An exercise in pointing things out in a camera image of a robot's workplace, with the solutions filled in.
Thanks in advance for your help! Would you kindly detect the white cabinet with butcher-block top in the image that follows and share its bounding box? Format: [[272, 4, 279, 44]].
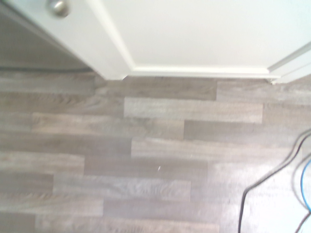
[[0, 0, 311, 84]]

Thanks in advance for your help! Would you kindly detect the stainless steel dishwasher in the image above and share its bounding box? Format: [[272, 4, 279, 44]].
[[0, 3, 94, 73]]

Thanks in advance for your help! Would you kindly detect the round metal cabinet knob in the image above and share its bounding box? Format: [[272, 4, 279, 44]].
[[46, 0, 71, 17]]

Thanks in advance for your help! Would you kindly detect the black floor cable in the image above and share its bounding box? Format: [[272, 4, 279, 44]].
[[239, 128, 311, 233], [291, 135, 311, 233]]

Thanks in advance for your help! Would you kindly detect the thin blue cable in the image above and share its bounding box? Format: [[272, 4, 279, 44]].
[[300, 159, 311, 211]]

